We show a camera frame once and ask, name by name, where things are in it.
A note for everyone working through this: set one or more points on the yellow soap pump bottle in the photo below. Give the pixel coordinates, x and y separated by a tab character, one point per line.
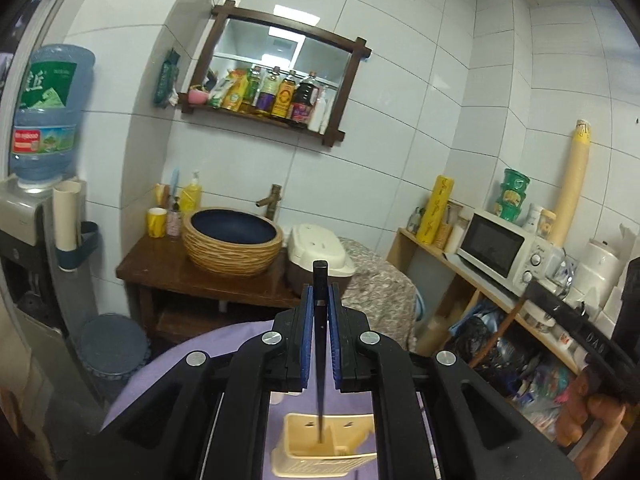
191	197

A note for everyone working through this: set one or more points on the beige plastic utensil holder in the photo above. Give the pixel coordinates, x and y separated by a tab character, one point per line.
340	460

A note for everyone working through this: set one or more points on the yellow seasoning bag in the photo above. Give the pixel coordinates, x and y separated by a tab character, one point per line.
232	92

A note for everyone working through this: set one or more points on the small pink bottle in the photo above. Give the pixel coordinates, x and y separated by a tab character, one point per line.
174	222

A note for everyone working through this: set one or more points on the purple tablecloth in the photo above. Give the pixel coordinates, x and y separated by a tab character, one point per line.
165	360

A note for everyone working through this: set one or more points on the black chopstick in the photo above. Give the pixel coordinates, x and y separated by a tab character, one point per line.
320	280

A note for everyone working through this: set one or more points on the yellow label oil bottle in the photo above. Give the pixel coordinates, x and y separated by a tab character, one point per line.
284	97

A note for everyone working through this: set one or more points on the blue water jug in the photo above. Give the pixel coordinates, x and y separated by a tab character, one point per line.
45	125

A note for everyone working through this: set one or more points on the purple label oil bottle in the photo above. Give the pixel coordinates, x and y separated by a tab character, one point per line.
267	95

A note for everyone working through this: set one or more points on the light blue plastic basin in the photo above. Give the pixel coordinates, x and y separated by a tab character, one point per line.
419	307

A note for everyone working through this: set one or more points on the green hanging packet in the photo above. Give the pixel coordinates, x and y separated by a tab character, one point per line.
166	80

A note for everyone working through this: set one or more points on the person's right hand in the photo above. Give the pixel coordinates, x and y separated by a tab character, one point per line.
585	410

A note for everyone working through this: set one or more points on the pink cup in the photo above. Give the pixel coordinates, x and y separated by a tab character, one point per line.
197	96

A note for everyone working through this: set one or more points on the yellow cup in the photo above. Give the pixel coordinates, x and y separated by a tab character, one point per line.
156	222

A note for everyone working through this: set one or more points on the woven beige cup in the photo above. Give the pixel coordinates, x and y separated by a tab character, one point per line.
442	236

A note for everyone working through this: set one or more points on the grey water dispenser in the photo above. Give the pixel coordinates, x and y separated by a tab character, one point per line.
20	215

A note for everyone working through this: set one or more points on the bronze faucet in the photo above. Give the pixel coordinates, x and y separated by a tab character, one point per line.
274	200

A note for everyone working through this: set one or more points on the blue toothbrush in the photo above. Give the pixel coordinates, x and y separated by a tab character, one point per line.
174	182

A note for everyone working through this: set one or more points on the black plastic bag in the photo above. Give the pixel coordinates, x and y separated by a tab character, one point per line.
470	332

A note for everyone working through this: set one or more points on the white brown rice cooker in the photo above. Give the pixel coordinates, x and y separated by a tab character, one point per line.
315	250

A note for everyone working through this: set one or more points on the small glass bottle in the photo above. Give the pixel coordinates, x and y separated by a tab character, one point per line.
416	221

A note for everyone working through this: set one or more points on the blue cup holder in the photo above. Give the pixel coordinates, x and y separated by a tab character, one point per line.
85	255

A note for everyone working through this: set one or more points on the blue round stool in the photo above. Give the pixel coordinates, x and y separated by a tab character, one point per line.
112	345

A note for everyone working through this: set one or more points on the woven blue sink basin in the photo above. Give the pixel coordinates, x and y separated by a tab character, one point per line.
230	255

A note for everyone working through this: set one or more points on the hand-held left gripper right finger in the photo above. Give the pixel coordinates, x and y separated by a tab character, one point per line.
334	345

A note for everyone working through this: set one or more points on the light wooden shelf unit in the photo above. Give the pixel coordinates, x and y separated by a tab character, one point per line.
405	250

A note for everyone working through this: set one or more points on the white kettle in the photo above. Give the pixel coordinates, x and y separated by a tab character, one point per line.
597	270

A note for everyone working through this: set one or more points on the white patterned bottle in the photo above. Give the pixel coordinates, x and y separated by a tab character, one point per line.
533	217

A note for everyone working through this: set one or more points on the green oil bottle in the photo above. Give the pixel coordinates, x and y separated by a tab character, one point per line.
251	87

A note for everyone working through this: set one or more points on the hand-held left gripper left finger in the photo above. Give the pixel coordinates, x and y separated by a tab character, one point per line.
306	340

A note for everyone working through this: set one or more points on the dark wooden washstand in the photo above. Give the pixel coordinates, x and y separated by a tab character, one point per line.
160	270

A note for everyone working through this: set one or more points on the wooden framed mirror shelf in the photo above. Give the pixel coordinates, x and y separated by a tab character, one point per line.
280	40

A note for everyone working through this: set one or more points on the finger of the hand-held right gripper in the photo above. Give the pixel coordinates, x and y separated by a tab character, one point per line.
545	297

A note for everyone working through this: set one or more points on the white microwave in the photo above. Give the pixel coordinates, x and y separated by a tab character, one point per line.
490	242

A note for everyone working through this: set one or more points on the white plastic bottle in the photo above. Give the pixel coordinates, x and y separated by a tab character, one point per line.
315	117

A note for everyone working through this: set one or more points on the yellow lid jar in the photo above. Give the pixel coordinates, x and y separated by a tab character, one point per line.
546	225

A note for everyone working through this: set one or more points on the yellow chopstick packet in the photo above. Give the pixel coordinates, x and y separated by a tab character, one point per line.
435	210

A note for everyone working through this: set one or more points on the tall cream paper roll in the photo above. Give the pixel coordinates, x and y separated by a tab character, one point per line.
572	185

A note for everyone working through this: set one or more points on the white paper cup stack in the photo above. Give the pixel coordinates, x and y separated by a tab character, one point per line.
67	215

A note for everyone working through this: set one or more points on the green cup stack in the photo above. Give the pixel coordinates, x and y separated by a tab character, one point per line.
512	195

